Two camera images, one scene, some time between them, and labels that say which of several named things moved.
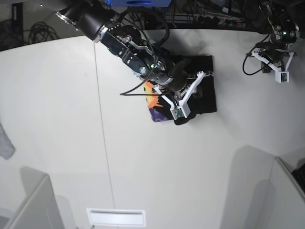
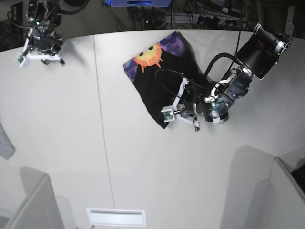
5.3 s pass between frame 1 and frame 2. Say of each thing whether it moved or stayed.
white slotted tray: stayed
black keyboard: stayed
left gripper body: moved
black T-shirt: moved
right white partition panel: stayed
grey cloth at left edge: stayed
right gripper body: moved
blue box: stayed
